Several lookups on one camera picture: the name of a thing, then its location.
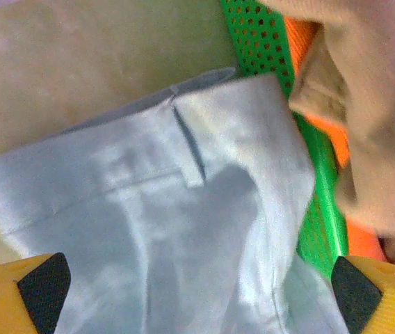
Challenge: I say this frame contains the orange trousers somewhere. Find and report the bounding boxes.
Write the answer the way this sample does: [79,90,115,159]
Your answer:
[282,15,390,262]

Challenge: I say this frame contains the beige trousers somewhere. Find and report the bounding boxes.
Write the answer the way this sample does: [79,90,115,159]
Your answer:
[259,0,395,241]

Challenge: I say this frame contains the light blue trousers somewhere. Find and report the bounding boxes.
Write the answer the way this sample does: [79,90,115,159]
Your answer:
[0,67,352,334]

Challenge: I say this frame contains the green plastic basket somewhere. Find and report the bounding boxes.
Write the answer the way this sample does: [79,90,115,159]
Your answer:
[218,0,350,281]

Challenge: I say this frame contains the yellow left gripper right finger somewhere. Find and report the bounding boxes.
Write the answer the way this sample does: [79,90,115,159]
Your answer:
[331,255,395,334]

